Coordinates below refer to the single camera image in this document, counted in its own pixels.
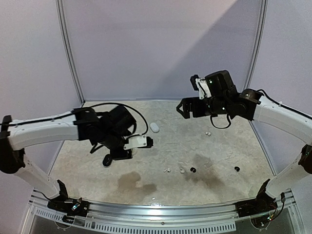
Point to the black oval charging case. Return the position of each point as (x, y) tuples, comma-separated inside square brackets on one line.
[(107, 161)]

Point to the aluminium front rail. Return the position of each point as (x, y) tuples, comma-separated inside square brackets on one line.
[(110, 218)]

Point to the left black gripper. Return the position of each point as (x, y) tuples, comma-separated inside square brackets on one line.
[(117, 156)]

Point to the left aluminium frame post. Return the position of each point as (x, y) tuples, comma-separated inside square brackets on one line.
[(68, 50)]

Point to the small white oval case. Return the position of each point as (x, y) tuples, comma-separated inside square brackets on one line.
[(154, 127)]

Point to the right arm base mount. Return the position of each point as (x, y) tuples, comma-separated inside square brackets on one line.
[(260, 204)]

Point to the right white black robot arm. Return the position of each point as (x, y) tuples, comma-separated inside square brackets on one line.
[(218, 96)]

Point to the right aluminium frame post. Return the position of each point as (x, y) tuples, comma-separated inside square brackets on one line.
[(257, 42)]

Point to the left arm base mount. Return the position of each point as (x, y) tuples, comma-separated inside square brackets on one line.
[(63, 203)]

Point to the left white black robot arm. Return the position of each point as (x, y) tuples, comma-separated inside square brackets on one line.
[(109, 129)]

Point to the aluminium frame post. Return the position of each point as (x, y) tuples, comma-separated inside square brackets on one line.
[(68, 50), (257, 42)]

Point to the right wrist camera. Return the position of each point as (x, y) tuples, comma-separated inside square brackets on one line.
[(200, 85)]

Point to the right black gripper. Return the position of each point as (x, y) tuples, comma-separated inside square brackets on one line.
[(193, 107)]

